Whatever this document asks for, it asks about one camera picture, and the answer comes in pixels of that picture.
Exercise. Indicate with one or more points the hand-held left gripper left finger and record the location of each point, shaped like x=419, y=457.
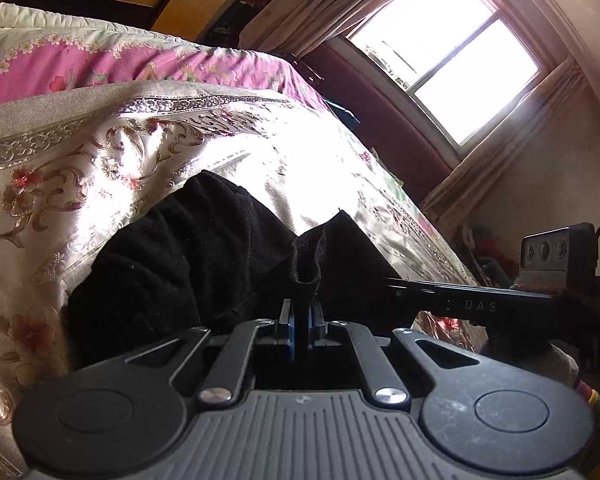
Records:
x=291, y=332

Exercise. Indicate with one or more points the blue cloth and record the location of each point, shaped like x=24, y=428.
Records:
x=344, y=112

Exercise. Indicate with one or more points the dark bag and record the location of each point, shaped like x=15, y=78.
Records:
x=227, y=25

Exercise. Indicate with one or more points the beige floral satin bedspread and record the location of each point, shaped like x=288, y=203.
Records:
x=130, y=150

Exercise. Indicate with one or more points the window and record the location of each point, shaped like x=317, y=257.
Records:
x=445, y=55

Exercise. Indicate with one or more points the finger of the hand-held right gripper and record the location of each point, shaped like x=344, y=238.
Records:
x=410, y=296

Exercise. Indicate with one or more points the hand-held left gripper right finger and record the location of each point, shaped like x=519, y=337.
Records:
x=311, y=330

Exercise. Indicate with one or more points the beige curtain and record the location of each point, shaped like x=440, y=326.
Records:
x=320, y=10
x=505, y=150

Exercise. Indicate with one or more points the pink floral quilt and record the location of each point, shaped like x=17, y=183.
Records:
x=130, y=60

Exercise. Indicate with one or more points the black pants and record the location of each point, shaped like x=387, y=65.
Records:
x=195, y=270

